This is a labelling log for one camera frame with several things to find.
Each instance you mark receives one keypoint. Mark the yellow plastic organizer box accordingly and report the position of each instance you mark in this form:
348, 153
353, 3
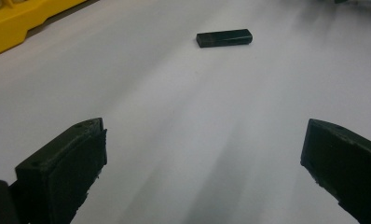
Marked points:
16, 21

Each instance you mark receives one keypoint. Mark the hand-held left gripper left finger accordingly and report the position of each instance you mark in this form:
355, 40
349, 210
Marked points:
59, 168

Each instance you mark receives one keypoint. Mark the small black rectangular block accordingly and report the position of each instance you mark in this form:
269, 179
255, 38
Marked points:
224, 38

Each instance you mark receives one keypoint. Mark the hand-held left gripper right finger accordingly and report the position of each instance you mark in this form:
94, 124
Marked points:
345, 161

